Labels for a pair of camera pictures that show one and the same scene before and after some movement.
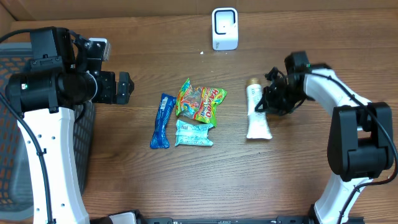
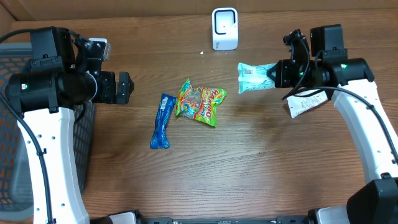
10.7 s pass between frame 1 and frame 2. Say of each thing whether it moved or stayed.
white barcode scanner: stayed
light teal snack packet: moved
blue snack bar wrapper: stayed
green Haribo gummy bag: stayed
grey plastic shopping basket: stayed
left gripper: stayed
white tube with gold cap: moved
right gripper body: moved
